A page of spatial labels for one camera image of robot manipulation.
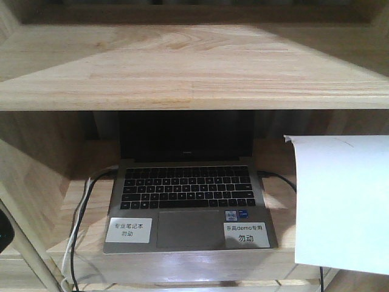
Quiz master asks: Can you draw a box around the white paper sheet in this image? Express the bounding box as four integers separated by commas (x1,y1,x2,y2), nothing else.
286,135,388,274

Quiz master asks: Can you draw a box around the black stapler with orange button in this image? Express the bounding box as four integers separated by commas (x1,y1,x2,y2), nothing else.
0,210,15,252

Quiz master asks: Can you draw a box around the silver laptop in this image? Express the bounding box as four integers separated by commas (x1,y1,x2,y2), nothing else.
103,110,278,254

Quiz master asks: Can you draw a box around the white label right on laptop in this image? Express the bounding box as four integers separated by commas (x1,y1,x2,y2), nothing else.
224,222,270,249

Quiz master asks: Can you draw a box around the white label on laptop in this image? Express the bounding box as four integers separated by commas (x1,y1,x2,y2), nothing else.
105,217,153,243
224,222,270,249

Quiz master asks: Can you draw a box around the white label left on laptop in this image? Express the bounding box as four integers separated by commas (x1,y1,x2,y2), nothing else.
105,217,153,243

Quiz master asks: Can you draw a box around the black cable left of laptop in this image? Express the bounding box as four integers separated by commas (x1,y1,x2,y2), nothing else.
70,170,118,292

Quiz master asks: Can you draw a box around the black cable of laptop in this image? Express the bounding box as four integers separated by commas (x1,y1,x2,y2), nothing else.
70,170,118,292
257,170,325,292

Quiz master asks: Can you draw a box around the black cable right of laptop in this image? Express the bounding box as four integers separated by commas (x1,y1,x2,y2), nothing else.
257,170,325,292

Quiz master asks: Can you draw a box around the white cable left of laptop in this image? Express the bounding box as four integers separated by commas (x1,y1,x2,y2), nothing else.
61,165,119,292

